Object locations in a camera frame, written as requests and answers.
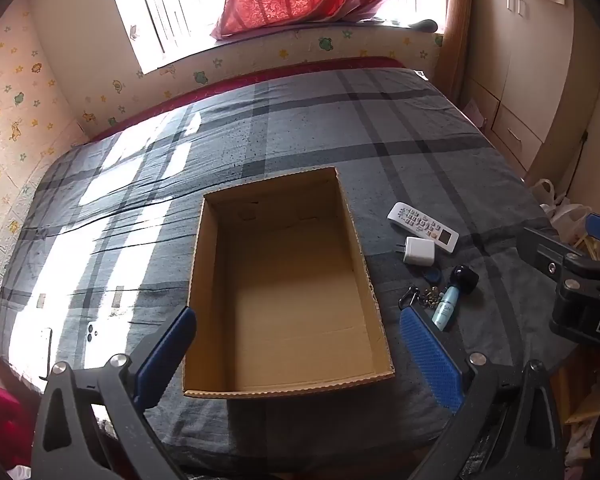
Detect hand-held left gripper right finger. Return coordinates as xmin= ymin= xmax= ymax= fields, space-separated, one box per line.
xmin=399 ymin=305 xmax=566 ymax=480

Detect brown cardboard box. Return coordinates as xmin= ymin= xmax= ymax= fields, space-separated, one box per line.
xmin=181 ymin=166 xmax=396 ymax=401

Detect white plastic bag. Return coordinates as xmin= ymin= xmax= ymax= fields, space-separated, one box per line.
xmin=530 ymin=178 xmax=596 ymax=246

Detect white smartphone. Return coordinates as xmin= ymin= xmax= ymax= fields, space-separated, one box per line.
xmin=77 ymin=319 xmax=112 ymax=361

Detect white charger plug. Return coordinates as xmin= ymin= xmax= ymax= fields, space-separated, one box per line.
xmin=394 ymin=236 xmax=437 ymax=266

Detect keychain with blue fob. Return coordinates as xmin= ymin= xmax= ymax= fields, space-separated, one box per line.
xmin=398 ymin=267 xmax=448 ymax=311

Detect red cloth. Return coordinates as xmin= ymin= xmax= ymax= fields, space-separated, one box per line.
xmin=0 ymin=352 xmax=36 ymax=471

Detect orange curtain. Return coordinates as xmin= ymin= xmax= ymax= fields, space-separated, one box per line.
xmin=432 ymin=0 xmax=476 ymax=101

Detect white remote control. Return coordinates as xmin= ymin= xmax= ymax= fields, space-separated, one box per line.
xmin=386 ymin=201 xmax=460 ymax=251

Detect black round cap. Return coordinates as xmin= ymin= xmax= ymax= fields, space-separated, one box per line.
xmin=450 ymin=265 xmax=480 ymax=293

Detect white flat device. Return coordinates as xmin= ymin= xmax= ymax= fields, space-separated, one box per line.
xmin=39 ymin=326 xmax=55 ymax=381

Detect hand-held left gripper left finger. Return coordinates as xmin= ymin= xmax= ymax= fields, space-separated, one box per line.
xmin=30 ymin=305 xmax=198 ymax=480

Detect teal cosmetic bottle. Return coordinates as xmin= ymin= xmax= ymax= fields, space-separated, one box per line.
xmin=430 ymin=282 xmax=460 ymax=332

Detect beige wooden wardrobe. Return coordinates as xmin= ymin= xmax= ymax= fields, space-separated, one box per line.
xmin=467 ymin=0 xmax=600 ymax=171

